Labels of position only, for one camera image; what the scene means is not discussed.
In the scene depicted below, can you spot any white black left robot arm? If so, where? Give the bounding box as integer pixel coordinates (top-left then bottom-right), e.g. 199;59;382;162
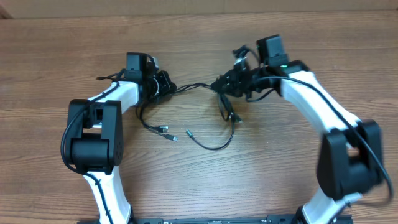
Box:
60;69;177;223

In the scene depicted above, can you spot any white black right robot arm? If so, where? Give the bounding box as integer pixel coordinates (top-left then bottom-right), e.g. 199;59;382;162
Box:
211;60;394;223

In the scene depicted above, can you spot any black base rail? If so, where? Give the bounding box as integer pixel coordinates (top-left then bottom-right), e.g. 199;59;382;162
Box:
133;213;352;224

